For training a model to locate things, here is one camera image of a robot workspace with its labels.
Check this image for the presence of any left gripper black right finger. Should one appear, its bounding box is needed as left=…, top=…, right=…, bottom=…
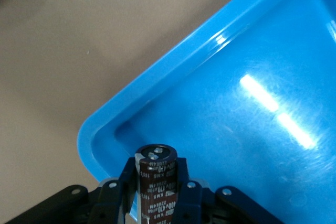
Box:
left=173, top=157, right=218, bottom=224

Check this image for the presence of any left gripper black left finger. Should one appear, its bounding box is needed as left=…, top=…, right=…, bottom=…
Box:
left=89, top=157, right=139, bottom=224

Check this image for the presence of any blue plastic tray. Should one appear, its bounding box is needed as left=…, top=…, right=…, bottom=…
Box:
left=77, top=0, right=336, bottom=224

